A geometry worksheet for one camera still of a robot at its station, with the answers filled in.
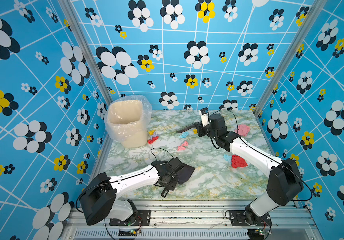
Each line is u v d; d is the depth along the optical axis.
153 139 1.04
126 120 0.99
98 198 0.41
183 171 0.68
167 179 0.60
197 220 0.74
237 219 0.72
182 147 0.99
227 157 0.93
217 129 0.64
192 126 0.91
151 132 1.05
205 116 0.74
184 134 1.05
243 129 1.07
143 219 0.74
